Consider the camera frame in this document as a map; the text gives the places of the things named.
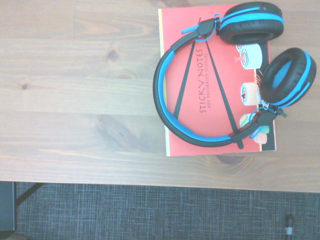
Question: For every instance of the black and blue headphones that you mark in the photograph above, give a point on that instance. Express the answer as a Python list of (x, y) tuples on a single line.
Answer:
[(160, 95)]

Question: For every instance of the grey headphone hanger hook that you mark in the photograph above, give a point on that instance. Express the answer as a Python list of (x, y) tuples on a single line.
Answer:
[(7, 205)]

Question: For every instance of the black diagonal table brace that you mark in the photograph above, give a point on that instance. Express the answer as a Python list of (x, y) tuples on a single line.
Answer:
[(28, 195)]

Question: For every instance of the red sticky notes book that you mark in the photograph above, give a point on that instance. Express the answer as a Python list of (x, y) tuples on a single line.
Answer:
[(215, 120)]

